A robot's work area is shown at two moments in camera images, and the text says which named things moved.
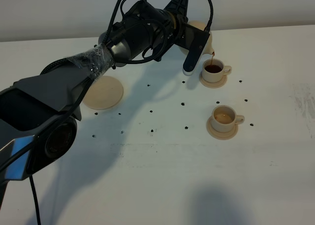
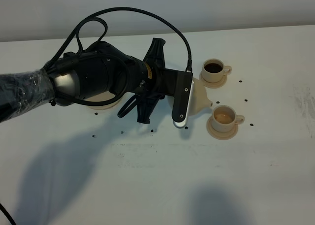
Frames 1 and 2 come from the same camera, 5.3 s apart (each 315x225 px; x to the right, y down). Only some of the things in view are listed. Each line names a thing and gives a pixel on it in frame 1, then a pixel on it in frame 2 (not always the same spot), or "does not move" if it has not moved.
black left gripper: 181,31 to 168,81
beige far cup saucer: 213,84 does not move
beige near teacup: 224,118 does not move
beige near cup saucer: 222,136 does not move
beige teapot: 201,25 to 199,101
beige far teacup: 213,69 does not move
